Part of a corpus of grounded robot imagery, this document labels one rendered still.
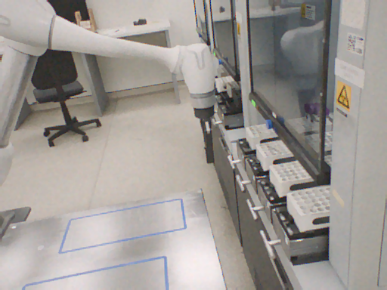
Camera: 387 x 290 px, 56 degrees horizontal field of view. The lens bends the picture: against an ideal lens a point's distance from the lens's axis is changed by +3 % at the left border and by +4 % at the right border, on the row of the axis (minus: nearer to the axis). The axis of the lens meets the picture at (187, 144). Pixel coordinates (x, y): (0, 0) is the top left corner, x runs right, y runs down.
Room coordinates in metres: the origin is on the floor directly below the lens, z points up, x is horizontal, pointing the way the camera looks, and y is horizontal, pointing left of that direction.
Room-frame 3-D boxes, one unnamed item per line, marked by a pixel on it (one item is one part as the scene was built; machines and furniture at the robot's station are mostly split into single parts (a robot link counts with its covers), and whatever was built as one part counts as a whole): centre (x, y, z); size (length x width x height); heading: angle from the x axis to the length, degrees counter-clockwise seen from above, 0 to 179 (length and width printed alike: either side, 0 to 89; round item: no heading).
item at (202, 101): (1.19, -0.08, 1.03); 0.09 x 0.09 x 0.06
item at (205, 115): (1.19, -0.08, 0.96); 0.08 x 0.07 x 0.09; 2
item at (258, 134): (1.20, -0.38, 0.83); 0.30 x 0.10 x 0.06; 91
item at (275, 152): (1.05, -0.38, 0.83); 0.30 x 0.10 x 0.06; 92
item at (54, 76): (3.61, 1.20, 0.52); 0.64 x 0.60 x 1.05; 22
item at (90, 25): (4.52, 0.95, 1.02); 0.22 x 0.17 x 0.24; 1
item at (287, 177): (0.89, -0.39, 0.83); 0.30 x 0.10 x 0.06; 92
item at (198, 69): (1.21, -0.08, 1.14); 0.13 x 0.11 x 0.16; 6
